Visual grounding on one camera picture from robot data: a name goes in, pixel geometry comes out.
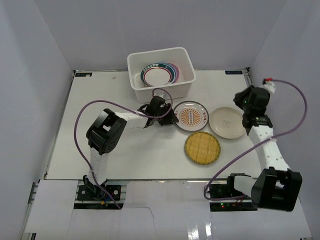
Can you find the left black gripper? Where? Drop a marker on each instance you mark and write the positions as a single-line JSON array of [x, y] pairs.
[[168, 116]]

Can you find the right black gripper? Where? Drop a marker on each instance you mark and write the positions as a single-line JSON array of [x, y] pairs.
[[238, 97]]

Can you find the orange sunburst plate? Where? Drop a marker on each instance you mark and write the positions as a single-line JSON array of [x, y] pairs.
[[192, 116]]

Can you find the cream white plate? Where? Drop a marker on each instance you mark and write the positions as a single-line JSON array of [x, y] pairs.
[[226, 122]]

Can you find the yellow woven plate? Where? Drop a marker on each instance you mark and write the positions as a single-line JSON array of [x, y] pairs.
[[202, 148]]

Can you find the green red rimmed plate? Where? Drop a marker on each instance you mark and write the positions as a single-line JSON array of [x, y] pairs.
[[156, 74]]

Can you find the pink plate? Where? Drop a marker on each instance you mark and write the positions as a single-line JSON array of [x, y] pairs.
[[177, 73]]

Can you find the blue plate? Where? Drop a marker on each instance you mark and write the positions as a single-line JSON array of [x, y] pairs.
[[169, 65]]

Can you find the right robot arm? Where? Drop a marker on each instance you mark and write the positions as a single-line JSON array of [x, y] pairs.
[[277, 187]]

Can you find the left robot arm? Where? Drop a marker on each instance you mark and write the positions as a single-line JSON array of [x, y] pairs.
[[106, 131]]

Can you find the white plastic bin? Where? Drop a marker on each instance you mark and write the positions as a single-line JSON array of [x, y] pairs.
[[176, 55]]

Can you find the right blue table label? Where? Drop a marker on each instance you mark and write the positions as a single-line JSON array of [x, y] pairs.
[[233, 72]]

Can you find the blue table label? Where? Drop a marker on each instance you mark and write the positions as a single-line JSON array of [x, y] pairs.
[[83, 74], [233, 72]]

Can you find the left blue table label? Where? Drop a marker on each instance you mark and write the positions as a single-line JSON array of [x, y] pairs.
[[83, 74]]

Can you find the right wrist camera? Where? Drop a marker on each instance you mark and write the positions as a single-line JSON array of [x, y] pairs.
[[268, 84]]

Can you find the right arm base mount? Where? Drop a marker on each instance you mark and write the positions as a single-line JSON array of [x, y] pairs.
[[228, 199]]

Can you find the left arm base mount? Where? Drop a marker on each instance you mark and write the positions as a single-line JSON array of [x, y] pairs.
[[85, 200]]

